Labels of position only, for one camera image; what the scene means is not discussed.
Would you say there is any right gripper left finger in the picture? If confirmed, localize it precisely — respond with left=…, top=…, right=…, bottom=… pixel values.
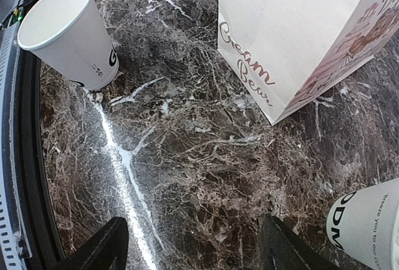
left=42, top=217, right=129, bottom=269

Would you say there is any white cup holding straws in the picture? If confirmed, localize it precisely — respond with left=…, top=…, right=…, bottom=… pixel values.
left=326, top=178, right=398, bottom=269

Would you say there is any white paper takeout bag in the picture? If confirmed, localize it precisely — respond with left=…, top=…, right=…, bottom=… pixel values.
left=218, top=0, right=398, bottom=124

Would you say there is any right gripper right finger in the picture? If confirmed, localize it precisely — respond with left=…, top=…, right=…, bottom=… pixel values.
left=260, top=214, right=339, bottom=270

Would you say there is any single white paper cup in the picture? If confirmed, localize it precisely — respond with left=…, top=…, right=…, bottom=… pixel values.
left=17, top=0, right=119, bottom=90

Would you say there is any white slotted cable duct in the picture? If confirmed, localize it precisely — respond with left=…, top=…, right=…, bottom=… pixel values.
left=1, top=26, right=23, bottom=269

